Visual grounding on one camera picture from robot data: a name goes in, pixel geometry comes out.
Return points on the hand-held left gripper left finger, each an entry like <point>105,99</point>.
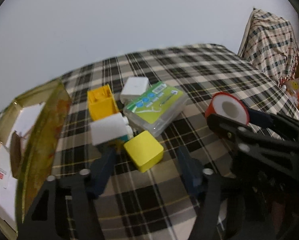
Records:
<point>102,170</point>

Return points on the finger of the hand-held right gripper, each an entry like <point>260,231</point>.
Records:
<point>260,118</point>
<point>224,128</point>

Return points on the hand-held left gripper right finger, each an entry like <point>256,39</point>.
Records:
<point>189,170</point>

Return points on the red tape roll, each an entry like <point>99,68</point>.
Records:
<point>229,107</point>

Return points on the white building block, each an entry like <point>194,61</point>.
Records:
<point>107,130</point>

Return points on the yellow cube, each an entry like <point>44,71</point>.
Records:
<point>144,150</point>

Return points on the yellow hollow building block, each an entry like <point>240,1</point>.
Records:
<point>102,107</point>

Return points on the gold tin tray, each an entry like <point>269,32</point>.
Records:
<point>42,142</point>

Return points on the clear box with green label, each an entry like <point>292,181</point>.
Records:
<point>154,105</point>

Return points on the brown card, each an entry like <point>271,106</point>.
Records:
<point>15,155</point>

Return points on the small white square box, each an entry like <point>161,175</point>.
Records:
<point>134,87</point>

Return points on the white box with red label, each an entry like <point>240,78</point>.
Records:
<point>0,167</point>

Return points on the plaid covered chair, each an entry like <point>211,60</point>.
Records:
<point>269,42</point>

